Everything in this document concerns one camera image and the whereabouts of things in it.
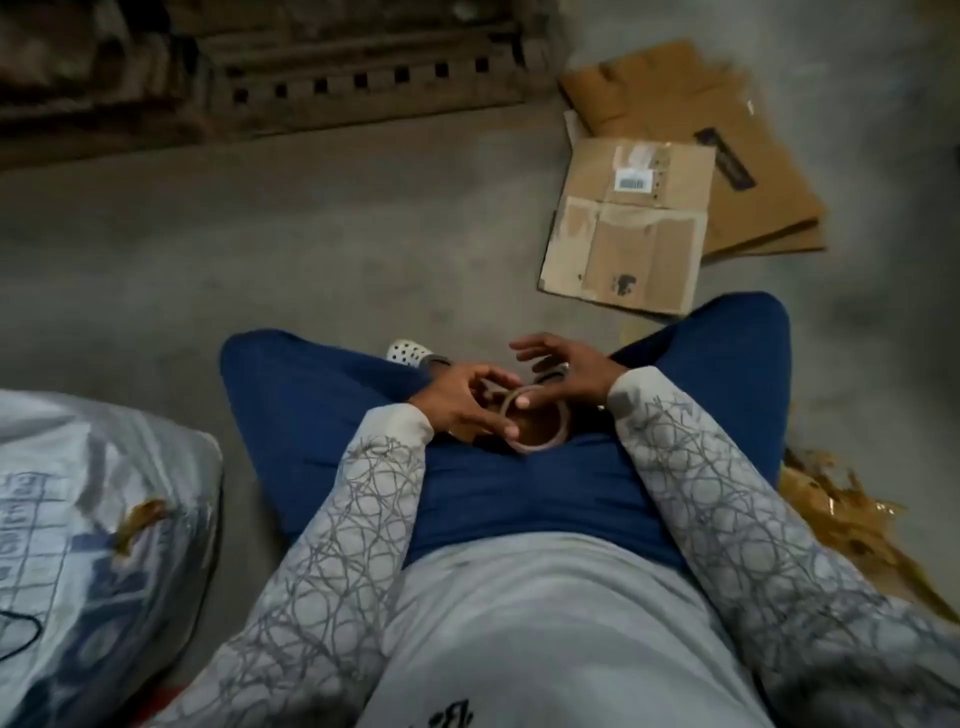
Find person's left forearm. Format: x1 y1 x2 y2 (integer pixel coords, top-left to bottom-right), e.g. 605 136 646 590
150 402 437 728

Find white woven sack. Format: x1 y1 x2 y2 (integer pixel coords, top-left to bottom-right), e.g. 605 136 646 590
0 387 227 728

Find flat brown cardboard sheet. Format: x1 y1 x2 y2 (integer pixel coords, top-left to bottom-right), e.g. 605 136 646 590
708 222 828 264

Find wooden pallet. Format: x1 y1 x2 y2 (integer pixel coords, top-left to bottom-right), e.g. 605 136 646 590
0 0 566 155

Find person's left hand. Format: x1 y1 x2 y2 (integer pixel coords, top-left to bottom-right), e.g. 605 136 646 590
408 360 527 446

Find crumpled brown tape scraps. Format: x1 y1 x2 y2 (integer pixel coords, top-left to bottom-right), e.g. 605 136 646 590
777 447 960 624

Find brown packing tape roll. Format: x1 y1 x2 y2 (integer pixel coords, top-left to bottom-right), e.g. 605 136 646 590
499 384 573 455

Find small brown cardboard box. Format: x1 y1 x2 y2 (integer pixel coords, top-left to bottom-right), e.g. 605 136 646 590
538 136 719 318

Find person's grey shirt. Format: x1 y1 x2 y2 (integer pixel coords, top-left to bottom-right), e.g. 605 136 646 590
360 532 774 728

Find person's right hand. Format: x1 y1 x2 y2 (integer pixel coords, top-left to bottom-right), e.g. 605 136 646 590
508 331 630 410

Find person's right forearm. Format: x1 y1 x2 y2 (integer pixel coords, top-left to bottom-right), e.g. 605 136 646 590
607 366 960 728

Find person's blue trousers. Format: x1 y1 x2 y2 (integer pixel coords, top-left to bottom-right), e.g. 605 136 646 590
219 291 794 575

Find person's left white clog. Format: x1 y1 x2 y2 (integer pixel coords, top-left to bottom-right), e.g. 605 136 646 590
385 339 438 372

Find large flat black-label cardboard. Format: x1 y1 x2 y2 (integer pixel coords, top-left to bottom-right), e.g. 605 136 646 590
559 40 828 260

